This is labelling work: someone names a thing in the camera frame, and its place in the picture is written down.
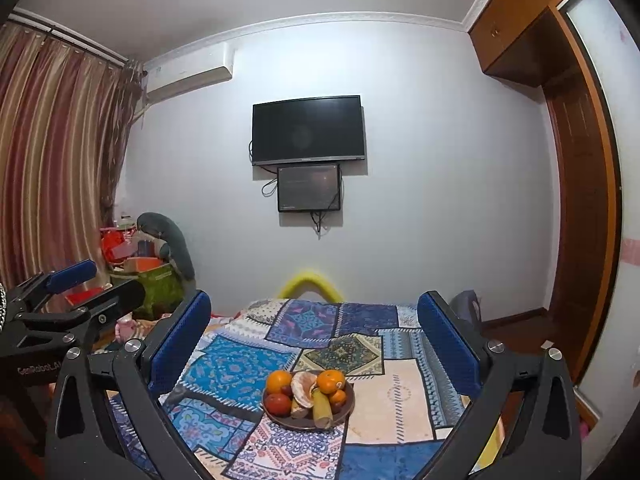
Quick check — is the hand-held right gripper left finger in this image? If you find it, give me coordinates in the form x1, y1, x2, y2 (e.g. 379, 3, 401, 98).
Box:
45, 289, 216, 480

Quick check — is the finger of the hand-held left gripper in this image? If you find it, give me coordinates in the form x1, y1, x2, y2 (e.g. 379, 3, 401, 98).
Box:
17, 280, 146, 348
7, 260, 98, 311

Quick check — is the large orange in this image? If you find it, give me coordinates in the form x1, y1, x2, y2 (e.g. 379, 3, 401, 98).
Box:
265, 370, 293, 396

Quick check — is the dark purple round plate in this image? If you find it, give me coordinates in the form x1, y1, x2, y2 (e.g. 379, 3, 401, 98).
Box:
262, 370, 357, 432

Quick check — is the orange packet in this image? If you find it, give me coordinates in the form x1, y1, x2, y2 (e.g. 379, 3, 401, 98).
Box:
122, 257, 166, 272

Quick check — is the red bag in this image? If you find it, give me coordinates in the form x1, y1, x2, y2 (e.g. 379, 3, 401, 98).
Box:
100, 227, 138, 266

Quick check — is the brown wooden wardrobe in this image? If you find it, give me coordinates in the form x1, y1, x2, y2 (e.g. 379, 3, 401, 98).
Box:
467, 0, 623, 386

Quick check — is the black wall television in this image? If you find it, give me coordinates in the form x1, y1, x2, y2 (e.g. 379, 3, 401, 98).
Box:
251, 95, 366, 167

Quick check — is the red flat box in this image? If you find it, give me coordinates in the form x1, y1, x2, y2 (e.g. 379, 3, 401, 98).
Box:
65, 287, 116, 306

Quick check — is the red tomato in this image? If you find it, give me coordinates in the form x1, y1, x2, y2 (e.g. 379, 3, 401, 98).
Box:
264, 392, 293, 415

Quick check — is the grey plush toy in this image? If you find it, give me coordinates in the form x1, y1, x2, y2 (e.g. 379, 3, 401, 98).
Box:
136, 212, 197, 283

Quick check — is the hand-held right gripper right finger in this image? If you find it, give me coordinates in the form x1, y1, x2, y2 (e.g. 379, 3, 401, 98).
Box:
416, 290, 583, 480

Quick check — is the small black wall screen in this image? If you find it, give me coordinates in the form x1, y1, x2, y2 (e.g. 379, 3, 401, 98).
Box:
277, 164, 342, 213

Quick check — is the blue patchwork blanket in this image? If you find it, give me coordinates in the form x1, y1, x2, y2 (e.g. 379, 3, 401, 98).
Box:
107, 299, 506, 480

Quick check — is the mandarin with green stem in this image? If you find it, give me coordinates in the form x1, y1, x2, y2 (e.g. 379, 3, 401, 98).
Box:
316, 370, 347, 395

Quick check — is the white air conditioner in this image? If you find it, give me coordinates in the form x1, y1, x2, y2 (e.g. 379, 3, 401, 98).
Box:
142, 42, 235, 106

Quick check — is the yellow foam tube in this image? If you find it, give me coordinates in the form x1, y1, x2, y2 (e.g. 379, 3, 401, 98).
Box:
277, 269, 345, 305

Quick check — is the curtain rod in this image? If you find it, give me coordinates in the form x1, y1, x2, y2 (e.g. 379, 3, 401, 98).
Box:
10, 7, 143, 68

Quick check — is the striped brown curtain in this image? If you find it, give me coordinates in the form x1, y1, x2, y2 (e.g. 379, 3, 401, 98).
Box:
0, 22, 146, 291

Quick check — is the green storage box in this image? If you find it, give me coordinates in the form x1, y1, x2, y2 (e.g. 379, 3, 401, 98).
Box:
109, 262, 188, 318

